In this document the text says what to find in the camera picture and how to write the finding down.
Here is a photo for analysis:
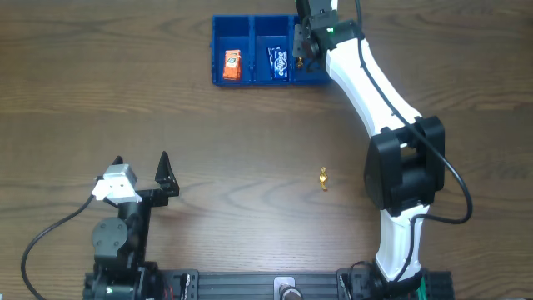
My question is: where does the mounting rail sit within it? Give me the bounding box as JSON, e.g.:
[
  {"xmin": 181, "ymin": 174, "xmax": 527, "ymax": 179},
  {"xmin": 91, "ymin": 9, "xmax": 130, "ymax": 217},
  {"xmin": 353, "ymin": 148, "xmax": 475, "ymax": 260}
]
[{"xmin": 82, "ymin": 268, "xmax": 455, "ymax": 300}]

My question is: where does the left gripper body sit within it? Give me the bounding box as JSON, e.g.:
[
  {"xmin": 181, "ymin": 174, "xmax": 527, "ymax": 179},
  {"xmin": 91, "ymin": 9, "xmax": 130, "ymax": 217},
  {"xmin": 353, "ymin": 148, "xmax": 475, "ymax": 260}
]
[{"xmin": 133, "ymin": 187, "xmax": 171, "ymax": 208}]

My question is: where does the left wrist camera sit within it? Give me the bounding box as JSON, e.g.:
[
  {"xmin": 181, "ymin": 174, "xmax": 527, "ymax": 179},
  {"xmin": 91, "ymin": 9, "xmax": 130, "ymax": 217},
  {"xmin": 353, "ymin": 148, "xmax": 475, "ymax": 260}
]
[{"xmin": 91, "ymin": 162, "xmax": 142, "ymax": 205}]

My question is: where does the blue tray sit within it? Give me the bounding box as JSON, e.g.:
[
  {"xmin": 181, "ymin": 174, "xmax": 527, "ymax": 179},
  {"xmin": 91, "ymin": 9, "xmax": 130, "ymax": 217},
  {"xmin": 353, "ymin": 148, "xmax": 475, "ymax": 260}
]
[{"xmin": 211, "ymin": 12, "xmax": 334, "ymax": 88}]

